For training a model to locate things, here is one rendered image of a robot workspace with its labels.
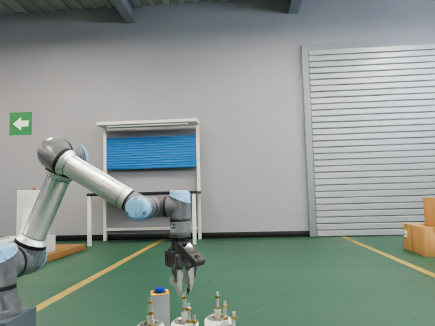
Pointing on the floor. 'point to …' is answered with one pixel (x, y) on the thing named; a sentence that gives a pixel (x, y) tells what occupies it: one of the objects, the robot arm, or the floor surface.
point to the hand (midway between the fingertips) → (185, 291)
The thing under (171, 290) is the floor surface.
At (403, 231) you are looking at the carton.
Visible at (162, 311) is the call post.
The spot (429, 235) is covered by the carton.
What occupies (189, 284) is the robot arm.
